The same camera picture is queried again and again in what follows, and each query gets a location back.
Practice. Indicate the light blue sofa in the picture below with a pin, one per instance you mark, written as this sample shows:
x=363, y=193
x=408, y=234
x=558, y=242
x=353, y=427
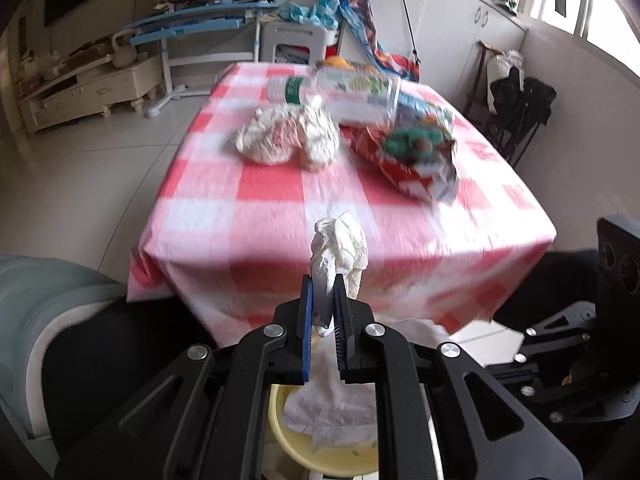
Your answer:
x=63, y=366

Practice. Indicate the cream tv cabinet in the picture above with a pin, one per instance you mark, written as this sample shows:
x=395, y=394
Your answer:
x=91, y=89

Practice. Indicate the clear plastic water bottle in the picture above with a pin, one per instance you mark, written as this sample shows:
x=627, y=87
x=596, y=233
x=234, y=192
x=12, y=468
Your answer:
x=350, y=97

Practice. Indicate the blue children's study desk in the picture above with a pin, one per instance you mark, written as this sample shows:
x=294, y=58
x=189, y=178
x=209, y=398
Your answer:
x=196, y=17

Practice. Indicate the pale kettlebell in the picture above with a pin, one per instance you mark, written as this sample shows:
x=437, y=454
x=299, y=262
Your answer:
x=125, y=54

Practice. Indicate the black folding chair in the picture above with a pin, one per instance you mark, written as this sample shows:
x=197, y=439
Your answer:
x=505, y=104

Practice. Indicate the red white checkered tablecloth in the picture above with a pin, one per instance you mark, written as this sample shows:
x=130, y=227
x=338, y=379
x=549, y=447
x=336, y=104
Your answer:
x=232, y=238

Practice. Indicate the white plastic bag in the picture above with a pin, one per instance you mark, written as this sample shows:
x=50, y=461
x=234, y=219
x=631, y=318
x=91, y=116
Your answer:
x=272, y=136

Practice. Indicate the yellow trash bucket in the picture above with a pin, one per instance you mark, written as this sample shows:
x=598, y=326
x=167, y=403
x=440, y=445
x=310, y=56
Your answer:
x=333, y=451

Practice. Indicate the red snack wrapper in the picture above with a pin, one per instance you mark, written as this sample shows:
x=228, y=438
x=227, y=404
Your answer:
x=416, y=154

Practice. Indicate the white plastic stool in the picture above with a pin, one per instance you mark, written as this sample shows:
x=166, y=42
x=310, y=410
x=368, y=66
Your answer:
x=292, y=43

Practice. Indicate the light blue plastic bag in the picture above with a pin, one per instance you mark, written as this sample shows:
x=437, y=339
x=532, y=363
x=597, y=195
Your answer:
x=323, y=13

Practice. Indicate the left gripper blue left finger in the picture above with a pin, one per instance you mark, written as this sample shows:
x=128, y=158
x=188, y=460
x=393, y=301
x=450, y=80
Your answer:
x=306, y=315

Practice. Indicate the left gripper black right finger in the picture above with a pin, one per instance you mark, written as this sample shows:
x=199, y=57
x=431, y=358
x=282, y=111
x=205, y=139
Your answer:
x=341, y=319

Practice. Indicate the white tissue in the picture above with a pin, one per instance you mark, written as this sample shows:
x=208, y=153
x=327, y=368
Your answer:
x=339, y=247

